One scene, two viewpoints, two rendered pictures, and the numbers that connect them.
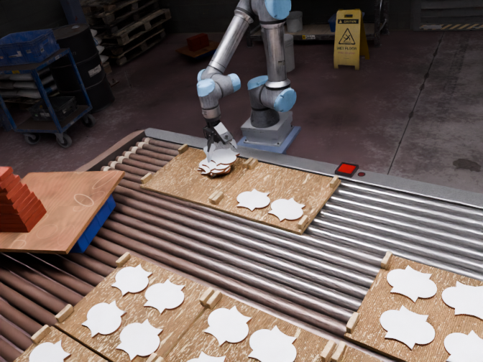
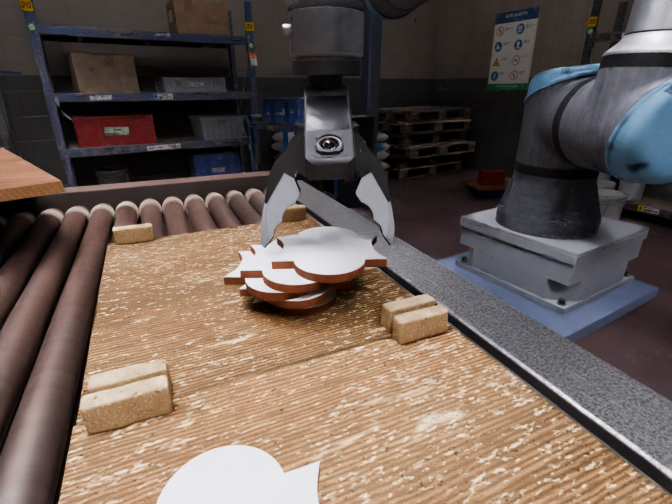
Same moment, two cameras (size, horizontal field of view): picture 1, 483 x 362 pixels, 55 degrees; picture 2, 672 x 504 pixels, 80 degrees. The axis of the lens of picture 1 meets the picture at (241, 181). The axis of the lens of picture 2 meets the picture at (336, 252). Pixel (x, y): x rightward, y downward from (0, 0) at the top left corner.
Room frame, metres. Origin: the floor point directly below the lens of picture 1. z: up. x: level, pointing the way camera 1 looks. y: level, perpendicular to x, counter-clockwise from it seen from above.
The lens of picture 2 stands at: (1.38, -0.14, 1.17)
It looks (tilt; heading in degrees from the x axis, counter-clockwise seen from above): 23 degrees down; 25
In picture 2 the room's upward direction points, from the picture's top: straight up
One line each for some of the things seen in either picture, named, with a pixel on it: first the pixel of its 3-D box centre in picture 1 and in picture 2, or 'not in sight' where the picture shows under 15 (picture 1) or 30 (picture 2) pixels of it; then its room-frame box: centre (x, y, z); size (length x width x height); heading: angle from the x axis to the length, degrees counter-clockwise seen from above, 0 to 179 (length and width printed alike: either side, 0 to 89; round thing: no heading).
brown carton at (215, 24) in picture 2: not in sight; (198, 20); (4.83, 2.96, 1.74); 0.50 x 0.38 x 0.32; 147
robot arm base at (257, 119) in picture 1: (263, 112); (550, 193); (2.09, -0.18, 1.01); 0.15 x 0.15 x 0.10
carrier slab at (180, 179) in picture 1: (198, 174); (243, 279); (1.77, 0.19, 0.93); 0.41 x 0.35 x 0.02; 50
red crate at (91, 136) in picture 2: not in sight; (114, 129); (4.09, 3.48, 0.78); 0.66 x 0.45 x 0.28; 147
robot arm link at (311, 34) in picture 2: (210, 111); (323, 39); (1.79, 0.07, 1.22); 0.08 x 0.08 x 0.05
